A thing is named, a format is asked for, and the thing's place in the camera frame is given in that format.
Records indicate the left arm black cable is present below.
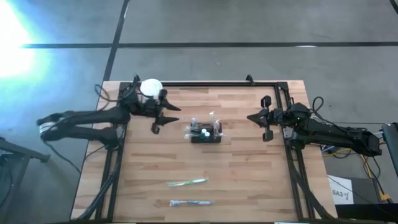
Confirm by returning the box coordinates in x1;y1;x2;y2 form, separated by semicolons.
94;83;137;103

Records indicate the black wire caddy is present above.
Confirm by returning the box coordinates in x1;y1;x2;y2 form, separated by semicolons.
190;122;223;144

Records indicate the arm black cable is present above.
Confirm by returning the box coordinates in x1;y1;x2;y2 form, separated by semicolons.
312;96;325;114
94;83;137;103

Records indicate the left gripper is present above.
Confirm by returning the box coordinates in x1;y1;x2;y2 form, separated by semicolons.
130;89;182;135

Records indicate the yellow cable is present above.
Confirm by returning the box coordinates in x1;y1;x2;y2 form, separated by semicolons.
323;147;391;202

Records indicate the black aluminium rig frame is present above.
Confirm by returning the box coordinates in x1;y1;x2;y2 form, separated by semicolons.
76;81;335;223

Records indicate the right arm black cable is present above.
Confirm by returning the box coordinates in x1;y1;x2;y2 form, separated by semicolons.
312;96;325;114

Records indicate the white paper label SA3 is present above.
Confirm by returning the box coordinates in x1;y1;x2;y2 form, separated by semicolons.
327;175;354;205

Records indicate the black floor box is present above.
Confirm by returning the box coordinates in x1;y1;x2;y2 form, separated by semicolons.
335;177;398;222

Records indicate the Lysol wipes canister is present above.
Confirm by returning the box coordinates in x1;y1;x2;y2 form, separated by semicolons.
139;78;164;102

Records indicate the black stand with legs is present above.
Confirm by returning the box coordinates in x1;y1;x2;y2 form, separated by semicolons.
0;136;50;224

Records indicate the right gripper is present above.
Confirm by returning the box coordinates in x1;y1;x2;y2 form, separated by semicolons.
247;95;286;142

